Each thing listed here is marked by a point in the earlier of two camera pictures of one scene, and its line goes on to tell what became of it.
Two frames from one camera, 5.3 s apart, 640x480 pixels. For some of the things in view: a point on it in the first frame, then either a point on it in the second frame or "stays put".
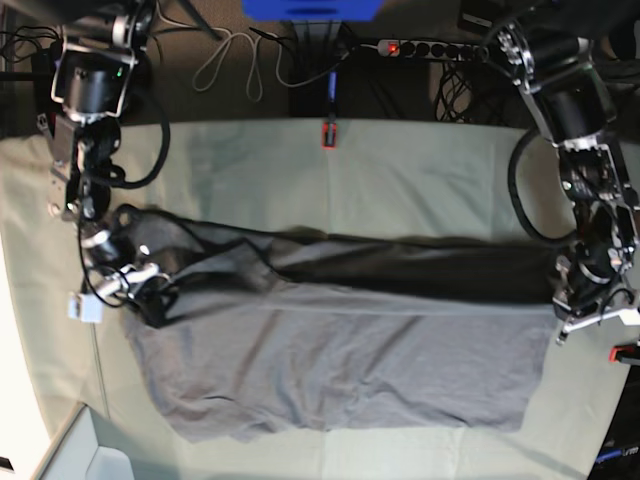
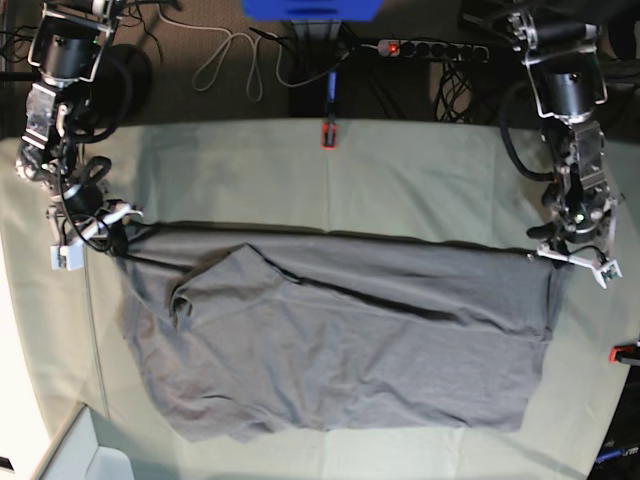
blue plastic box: x=312 y=10 stays put
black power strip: x=434 y=49 stays put
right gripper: x=593 y=292 → x=581 y=224
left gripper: x=138 y=283 → x=81 y=210
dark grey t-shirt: x=263 y=331 stays put
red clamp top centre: x=328 y=136 stays put
